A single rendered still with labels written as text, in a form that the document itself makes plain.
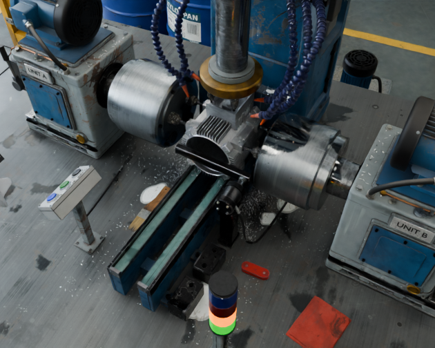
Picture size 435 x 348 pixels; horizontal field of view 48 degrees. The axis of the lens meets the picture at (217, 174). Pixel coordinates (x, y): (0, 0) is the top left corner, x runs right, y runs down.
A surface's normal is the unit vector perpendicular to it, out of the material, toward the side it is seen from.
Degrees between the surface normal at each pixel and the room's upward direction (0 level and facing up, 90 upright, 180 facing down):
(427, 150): 67
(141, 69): 2
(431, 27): 0
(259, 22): 90
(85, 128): 90
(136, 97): 43
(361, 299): 0
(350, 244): 90
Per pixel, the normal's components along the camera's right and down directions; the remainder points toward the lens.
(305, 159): -0.31, -0.08
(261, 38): -0.50, 0.65
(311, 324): 0.05, -0.65
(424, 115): -0.14, -0.44
